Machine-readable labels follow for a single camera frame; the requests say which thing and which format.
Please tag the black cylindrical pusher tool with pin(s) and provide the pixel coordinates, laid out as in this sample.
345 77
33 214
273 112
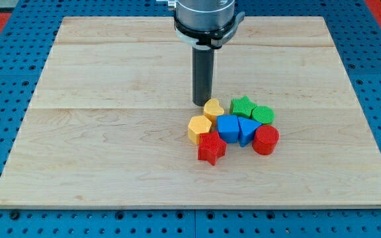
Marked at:
202 75

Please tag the blue rounded square block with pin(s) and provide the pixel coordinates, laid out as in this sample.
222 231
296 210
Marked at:
228 128

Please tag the red star block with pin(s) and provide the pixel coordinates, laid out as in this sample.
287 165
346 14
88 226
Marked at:
211 147

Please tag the yellow heart block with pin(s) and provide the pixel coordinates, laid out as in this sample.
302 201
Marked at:
212 109

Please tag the yellow hexagon block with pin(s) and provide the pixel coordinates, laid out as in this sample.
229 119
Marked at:
198 125

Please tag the light wooden board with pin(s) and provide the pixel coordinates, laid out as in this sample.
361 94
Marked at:
106 128

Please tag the red cylinder block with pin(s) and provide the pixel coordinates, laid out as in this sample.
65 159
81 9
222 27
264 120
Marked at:
265 139

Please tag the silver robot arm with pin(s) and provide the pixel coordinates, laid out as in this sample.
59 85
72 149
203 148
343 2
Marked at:
204 24

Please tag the green cylinder block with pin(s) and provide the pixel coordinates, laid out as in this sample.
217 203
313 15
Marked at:
263 114

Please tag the blue triangle block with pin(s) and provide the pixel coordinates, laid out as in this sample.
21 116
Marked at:
247 129

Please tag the green star block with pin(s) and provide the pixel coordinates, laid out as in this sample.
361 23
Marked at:
242 107

